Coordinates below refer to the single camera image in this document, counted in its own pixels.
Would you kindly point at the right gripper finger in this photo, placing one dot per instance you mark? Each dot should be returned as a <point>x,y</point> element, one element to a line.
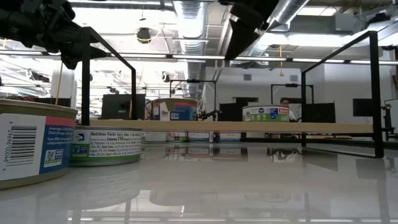
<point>241,37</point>

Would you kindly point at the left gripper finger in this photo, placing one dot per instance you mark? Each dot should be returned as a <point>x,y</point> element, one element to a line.
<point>77,49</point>
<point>59,14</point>

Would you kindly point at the green tuna can silver lid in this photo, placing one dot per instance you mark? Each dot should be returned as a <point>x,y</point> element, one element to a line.
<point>109,146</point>
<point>154,137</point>
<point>177,137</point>
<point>265,114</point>

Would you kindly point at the blue salmon can gold lid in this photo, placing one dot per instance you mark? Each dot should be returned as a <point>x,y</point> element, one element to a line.
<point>228,137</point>
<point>200,137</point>
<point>56,149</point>
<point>177,110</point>

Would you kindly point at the black background robot arm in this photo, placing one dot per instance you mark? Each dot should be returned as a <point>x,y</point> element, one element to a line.
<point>208,115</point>

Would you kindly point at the black ceiling dome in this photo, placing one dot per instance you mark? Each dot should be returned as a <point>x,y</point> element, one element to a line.
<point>144,35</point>

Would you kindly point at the person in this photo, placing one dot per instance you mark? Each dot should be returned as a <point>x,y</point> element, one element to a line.
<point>284,101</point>

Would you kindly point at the black equipment stand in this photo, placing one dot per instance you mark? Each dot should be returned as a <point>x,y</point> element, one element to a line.
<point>388,121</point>

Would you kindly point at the wall air vent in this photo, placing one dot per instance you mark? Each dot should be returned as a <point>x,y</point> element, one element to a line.
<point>247,77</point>

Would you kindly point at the ceiling light rail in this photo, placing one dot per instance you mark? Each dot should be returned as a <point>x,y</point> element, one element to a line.
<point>199,57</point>

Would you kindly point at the ribbed silver air duct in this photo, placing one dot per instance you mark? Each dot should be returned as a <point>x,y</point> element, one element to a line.
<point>190,18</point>

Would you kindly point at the black station frame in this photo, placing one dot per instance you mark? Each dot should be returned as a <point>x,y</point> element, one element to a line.
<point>192,81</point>
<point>292,85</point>

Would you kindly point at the wooden shelf with black frame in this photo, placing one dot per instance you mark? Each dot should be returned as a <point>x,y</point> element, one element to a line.
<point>217,127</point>

